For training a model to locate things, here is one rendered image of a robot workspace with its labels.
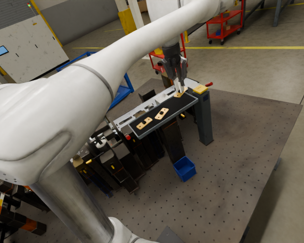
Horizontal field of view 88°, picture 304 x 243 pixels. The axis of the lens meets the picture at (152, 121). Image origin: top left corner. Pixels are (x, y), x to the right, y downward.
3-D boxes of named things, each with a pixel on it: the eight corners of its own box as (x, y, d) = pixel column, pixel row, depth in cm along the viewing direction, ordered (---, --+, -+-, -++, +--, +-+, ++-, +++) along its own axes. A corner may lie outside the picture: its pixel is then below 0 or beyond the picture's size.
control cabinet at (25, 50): (21, 88, 673) (-40, 24, 517) (20, 86, 708) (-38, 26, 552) (70, 60, 772) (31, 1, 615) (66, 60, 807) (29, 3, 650)
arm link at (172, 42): (163, 25, 67) (167, 40, 71) (151, 34, 63) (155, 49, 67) (182, 22, 62) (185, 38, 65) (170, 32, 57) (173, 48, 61)
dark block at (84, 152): (118, 180, 115) (87, 144, 89) (122, 188, 110) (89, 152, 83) (113, 184, 114) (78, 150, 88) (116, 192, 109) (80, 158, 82)
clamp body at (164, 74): (174, 101, 166) (166, 69, 143) (182, 106, 156) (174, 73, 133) (167, 105, 164) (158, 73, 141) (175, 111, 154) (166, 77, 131)
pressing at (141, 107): (184, 76, 138) (184, 74, 137) (202, 84, 121) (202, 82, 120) (28, 169, 110) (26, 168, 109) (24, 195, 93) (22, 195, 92)
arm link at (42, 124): (87, 50, 23) (36, 63, 30) (-46, 157, 12) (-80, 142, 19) (126, 114, 32) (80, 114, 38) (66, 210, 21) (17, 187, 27)
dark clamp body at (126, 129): (148, 157, 123) (129, 122, 99) (156, 168, 114) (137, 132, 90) (140, 163, 122) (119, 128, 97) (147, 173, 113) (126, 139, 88)
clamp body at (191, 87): (200, 118, 137) (194, 81, 114) (210, 125, 128) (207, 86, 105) (193, 122, 136) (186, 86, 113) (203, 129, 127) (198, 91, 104)
